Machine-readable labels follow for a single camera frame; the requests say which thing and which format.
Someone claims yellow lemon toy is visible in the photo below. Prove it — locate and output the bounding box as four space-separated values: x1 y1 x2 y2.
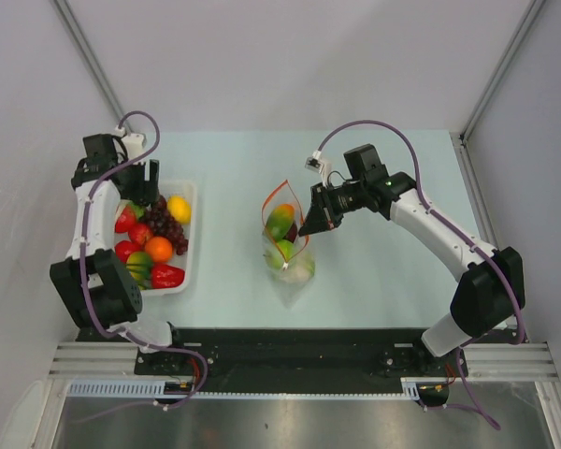
166 196 192 225

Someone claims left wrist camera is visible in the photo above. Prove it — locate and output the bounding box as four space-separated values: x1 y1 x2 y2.
113 126 146 160

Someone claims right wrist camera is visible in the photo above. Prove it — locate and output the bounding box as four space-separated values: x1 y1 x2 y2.
305 150 332 187

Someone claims orange fruit toy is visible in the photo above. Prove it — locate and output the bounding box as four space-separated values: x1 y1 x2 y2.
144 236 175 263

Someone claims green red mango toy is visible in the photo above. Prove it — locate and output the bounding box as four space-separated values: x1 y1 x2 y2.
266 203 295 241

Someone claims purple grapes toy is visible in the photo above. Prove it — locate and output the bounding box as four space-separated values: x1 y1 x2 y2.
139 196 189 255

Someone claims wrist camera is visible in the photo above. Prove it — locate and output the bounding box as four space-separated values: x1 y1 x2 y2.
113 126 146 160
305 150 332 187

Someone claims left aluminium frame post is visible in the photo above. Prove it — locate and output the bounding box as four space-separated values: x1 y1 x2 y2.
49 0 125 125

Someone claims clear zip top bag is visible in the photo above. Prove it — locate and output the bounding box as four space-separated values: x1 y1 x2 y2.
261 180 316 309

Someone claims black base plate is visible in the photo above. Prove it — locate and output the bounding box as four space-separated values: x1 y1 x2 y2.
77 327 469 395

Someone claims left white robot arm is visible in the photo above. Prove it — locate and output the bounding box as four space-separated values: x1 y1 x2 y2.
50 126 188 374

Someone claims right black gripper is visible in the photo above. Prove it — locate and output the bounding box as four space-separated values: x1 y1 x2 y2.
299 181 367 238

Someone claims white cable duct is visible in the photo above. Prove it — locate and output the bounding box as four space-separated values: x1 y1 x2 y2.
67 380 419 400

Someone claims white cauliflower toy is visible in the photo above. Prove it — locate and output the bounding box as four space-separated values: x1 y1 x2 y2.
274 261 315 284

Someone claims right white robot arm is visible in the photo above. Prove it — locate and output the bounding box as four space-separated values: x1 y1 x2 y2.
298 144 525 375

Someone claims white plastic food tray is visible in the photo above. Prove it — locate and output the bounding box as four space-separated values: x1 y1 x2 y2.
113 179 198 298

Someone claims right aluminium frame post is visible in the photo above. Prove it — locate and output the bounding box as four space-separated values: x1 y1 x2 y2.
459 0 549 145

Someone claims red bell pepper toy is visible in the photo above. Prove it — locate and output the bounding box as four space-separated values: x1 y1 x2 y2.
151 264 185 289

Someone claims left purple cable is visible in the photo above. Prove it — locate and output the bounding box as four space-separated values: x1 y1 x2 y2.
69 110 209 422

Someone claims green apple toy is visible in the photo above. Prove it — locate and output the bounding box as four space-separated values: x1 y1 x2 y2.
264 239 294 270

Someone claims dark red apple toy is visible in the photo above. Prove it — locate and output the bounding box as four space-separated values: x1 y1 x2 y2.
283 222 298 243

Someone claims aluminium frame post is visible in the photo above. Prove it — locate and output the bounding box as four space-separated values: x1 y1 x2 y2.
49 0 125 125
459 0 549 145

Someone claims red tomato toy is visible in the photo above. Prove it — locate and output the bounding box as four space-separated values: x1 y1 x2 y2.
127 223 153 247
114 204 137 234

